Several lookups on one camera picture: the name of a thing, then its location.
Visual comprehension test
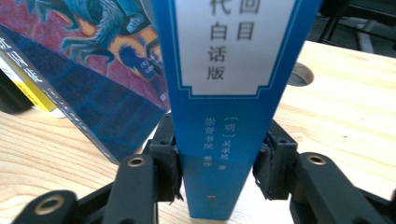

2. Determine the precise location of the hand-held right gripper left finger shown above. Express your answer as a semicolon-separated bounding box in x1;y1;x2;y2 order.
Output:
148;112;185;204

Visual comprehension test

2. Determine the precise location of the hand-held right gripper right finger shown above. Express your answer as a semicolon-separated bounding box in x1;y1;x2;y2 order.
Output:
251;119;301;201

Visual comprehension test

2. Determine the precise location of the blue book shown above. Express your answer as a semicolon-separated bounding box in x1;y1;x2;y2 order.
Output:
151;0;324;221

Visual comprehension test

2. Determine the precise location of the red illustrated book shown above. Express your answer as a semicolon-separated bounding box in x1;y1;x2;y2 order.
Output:
0;0;172;166

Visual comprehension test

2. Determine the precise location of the yellow book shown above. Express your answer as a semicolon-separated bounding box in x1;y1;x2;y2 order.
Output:
0;48;68;119

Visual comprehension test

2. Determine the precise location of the black book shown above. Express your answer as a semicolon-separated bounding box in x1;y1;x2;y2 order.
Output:
0;69;34;115

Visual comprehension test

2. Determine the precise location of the white desk stand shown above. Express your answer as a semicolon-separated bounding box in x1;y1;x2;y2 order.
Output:
354;19;376;54

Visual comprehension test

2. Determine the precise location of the black chair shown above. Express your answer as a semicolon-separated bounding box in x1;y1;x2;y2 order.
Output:
317;0;396;52

